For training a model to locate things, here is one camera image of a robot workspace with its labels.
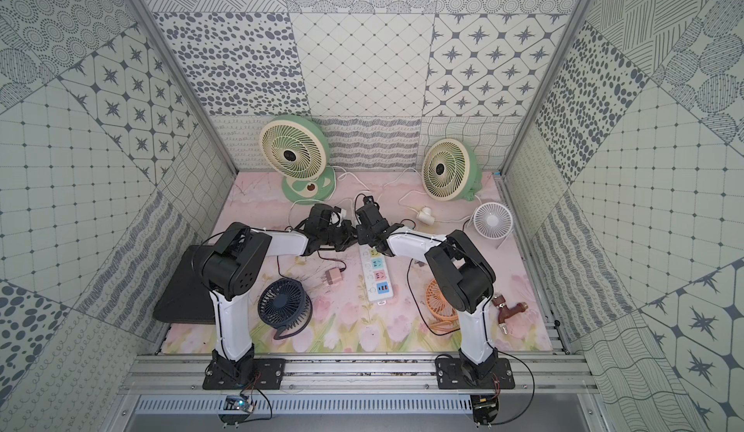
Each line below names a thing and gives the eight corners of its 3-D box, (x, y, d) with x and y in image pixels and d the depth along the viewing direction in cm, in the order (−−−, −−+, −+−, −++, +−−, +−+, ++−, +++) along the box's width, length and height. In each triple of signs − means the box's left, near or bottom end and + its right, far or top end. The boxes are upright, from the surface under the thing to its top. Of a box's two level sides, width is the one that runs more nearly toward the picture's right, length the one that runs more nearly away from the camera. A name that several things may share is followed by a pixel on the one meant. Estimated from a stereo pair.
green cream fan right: (445, 213, 107) (455, 179, 93) (415, 174, 121) (419, 138, 106) (475, 201, 111) (489, 166, 97) (442, 164, 125) (450, 128, 110)
